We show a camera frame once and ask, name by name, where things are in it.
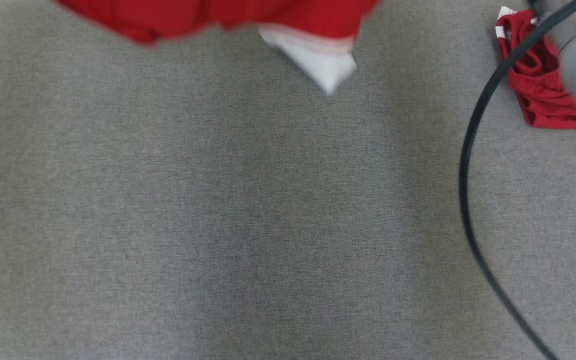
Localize red white basketball jersey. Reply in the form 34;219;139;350
53;0;384;96

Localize red white basketball shorts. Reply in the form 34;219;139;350
495;6;576;131

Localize grey fabric sofa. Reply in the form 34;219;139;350
0;0;576;360

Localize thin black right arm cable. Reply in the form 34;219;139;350
458;0;576;360

